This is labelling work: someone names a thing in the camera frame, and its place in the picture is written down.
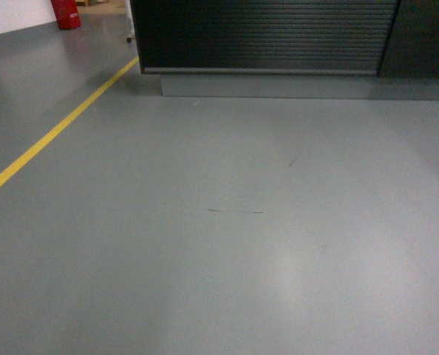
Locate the red fire extinguisher box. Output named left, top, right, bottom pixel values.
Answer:
left=50, top=0, right=81, bottom=30

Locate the black checkout counter cabinet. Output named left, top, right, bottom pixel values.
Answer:
left=131, top=1, right=439, bottom=101

